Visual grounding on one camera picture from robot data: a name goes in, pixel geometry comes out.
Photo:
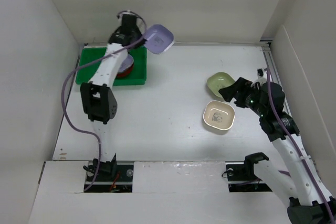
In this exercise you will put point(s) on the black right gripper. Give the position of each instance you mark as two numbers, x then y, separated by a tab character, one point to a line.
241	85

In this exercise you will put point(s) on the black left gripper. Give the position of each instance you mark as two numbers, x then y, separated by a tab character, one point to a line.
137	30

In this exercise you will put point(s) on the purple square panda dish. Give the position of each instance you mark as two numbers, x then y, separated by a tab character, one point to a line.
158	39
126	64

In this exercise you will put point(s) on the red round plate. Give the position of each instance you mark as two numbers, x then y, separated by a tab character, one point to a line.
126	72

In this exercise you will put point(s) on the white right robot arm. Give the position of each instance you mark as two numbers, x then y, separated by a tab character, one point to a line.
300	189

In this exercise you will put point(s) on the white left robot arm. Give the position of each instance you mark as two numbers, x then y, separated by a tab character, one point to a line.
98	101

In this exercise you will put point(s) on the green plastic bin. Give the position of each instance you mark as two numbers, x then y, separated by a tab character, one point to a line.
136	77

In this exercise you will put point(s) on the green square panda dish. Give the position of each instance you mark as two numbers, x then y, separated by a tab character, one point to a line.
218	81

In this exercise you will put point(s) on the cream square panda dish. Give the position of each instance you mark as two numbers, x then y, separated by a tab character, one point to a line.
219	115

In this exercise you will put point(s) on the aluminium side rail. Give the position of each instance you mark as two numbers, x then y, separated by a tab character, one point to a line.
265	44

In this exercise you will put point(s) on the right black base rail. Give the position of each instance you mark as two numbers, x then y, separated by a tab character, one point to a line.
239	181

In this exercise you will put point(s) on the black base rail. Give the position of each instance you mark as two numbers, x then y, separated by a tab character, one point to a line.
121	182
239	181

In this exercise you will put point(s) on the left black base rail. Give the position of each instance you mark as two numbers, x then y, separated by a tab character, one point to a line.
121	182

